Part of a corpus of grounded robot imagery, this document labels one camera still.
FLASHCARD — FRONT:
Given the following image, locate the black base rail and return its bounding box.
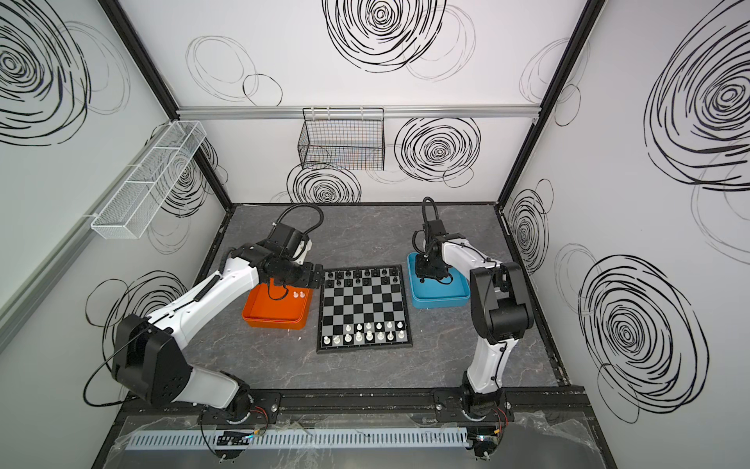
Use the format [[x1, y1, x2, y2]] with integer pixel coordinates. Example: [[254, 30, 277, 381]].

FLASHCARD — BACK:
[[122, 386, 593, 426]]

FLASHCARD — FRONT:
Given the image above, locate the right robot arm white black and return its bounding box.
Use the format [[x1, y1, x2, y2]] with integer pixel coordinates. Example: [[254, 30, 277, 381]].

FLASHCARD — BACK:
[[415, 236, 534, 412]]

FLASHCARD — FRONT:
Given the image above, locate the black wire basket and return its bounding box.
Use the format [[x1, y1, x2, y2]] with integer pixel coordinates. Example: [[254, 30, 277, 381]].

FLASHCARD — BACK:
[[297, 107, 386, 171]]

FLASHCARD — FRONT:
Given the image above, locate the blue plastic tray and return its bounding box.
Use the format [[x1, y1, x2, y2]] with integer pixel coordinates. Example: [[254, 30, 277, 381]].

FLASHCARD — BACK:
[[407, 252, 471, 309]]

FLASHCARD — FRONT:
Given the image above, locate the black white chess board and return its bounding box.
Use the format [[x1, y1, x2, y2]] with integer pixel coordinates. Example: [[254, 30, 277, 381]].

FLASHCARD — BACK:
[[316, 265, 413, 354]]

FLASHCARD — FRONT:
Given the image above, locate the orange plastic tray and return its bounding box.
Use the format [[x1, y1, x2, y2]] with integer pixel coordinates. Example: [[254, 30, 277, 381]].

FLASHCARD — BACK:
[[242, 283, 314, 330]]

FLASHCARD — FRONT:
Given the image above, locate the white slotted cable duct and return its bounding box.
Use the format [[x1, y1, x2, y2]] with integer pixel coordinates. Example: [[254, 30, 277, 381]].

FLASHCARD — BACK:
[[125, 427, 470, 451]]

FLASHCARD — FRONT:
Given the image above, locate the white wire shelf basket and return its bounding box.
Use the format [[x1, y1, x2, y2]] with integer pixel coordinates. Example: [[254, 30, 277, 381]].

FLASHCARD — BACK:
[[91, 120, 206, 240]]

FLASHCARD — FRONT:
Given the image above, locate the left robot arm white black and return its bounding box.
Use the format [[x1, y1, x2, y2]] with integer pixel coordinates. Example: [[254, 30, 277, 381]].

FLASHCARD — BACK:
[[111, 240, 322, 420]]

